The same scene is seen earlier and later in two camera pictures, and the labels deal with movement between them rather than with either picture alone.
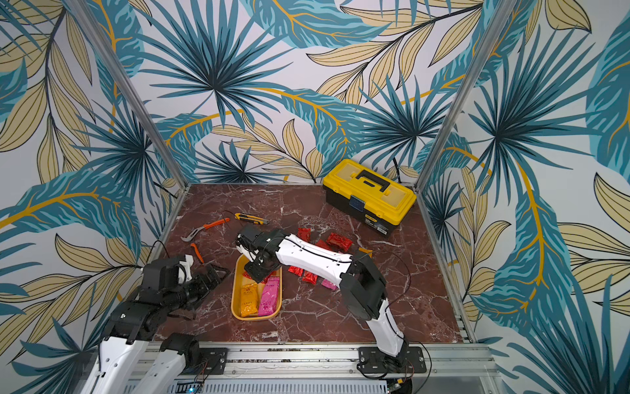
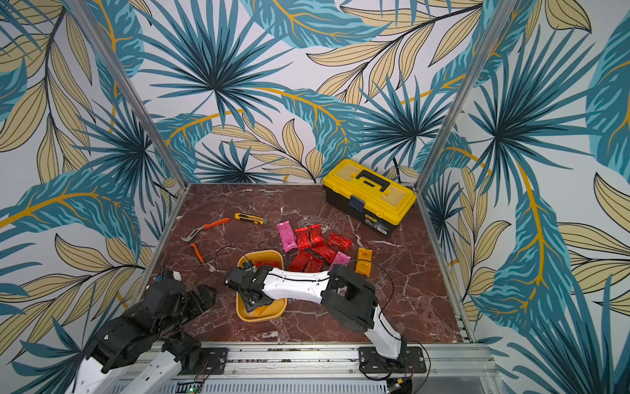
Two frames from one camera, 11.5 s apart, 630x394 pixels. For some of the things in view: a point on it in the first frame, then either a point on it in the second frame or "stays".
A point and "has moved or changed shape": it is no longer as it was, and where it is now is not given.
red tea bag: (339, 241) stays
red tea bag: (270, 275) has moved or changed shape
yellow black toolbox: (367, 195) stays
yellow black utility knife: (256, 220) stays
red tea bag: (321, 244) stays
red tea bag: (304, 233) stays
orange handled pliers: (191, 235) stays
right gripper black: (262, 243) → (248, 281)
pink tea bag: (269, 300) has moved or changed shape
